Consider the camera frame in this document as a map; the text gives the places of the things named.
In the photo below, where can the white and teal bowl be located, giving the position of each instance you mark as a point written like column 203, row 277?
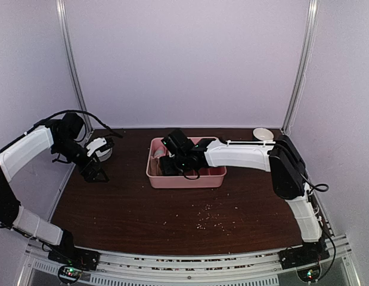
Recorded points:
column 262, row 134

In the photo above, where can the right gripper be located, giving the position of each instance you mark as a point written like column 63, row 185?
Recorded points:
column 166, row 167

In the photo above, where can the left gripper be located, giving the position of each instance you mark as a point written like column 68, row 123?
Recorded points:
column 88, row 176

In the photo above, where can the aluminium front rail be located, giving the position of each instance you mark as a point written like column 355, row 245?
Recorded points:
column 252, row 268

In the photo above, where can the left aluminium frame post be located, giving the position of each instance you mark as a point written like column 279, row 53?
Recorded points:
column 64, row 27

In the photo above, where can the rolled socks in tray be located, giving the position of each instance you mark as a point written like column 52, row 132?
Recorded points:
column 155, row 169

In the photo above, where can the aluminium frame post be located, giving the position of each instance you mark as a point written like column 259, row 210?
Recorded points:
column 64, row 27
column 306, row 52

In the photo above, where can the white scalloped bowl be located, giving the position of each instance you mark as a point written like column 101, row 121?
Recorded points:
column 104, row 155

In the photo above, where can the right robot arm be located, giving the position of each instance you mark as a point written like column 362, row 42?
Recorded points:
column 279, row 157

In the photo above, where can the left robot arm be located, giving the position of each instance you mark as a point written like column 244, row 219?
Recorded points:
column 59, row 134

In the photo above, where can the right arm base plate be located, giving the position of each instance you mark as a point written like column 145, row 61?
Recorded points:
column 306, row 261

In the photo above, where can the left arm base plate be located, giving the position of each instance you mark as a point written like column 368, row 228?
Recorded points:
column 72, row 268

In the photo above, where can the right aluminium frame post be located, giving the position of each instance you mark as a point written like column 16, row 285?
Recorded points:
column 306, row 52

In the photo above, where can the pink divided organizer tray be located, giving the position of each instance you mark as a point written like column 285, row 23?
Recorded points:
column 209, row 178

